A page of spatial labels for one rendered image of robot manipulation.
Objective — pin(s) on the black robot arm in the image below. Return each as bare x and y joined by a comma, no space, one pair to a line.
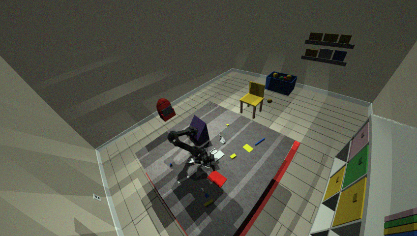
195,151

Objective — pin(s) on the olive yellow flat plate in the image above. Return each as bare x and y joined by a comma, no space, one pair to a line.
247,148

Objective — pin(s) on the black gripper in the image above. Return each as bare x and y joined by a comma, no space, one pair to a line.
198,161

